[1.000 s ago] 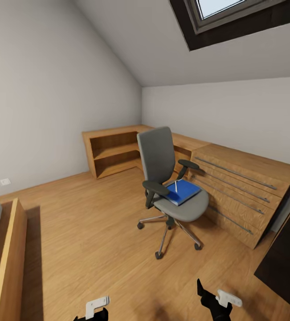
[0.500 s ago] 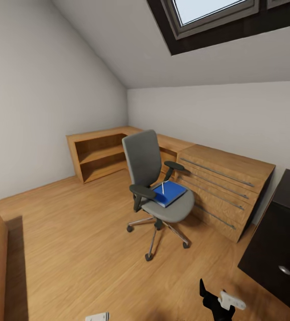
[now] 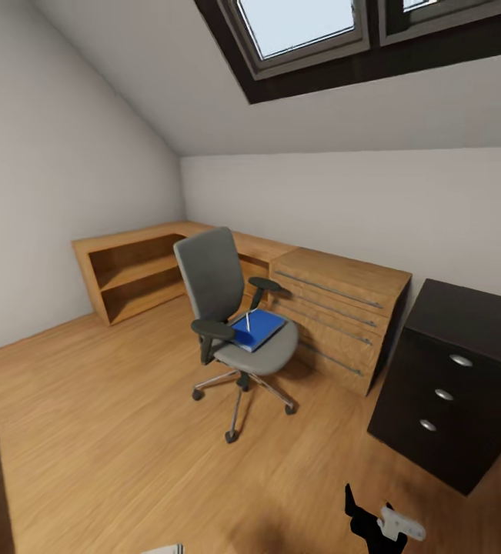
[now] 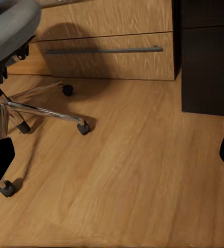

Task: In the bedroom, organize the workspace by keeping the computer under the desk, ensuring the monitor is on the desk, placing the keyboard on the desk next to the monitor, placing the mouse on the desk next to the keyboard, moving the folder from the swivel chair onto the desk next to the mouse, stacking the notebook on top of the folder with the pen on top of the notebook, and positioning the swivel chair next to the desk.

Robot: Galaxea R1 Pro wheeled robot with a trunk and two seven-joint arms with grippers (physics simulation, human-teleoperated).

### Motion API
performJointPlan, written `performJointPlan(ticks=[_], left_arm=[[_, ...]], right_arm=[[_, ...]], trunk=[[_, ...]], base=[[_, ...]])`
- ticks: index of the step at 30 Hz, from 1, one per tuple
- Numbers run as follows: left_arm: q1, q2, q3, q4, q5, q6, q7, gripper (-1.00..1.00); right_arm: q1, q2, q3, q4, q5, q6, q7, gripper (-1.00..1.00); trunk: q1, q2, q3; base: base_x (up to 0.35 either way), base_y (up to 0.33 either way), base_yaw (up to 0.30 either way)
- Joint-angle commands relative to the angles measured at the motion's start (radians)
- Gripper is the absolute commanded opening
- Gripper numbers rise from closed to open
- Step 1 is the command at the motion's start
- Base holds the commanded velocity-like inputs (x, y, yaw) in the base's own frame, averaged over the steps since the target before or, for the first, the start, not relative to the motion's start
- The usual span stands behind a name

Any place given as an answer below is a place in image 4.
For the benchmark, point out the bookcase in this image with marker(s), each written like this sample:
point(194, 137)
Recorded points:
point(34, 63)

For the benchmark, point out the swivel chair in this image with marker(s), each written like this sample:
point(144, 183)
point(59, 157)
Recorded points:
point(18, 21)

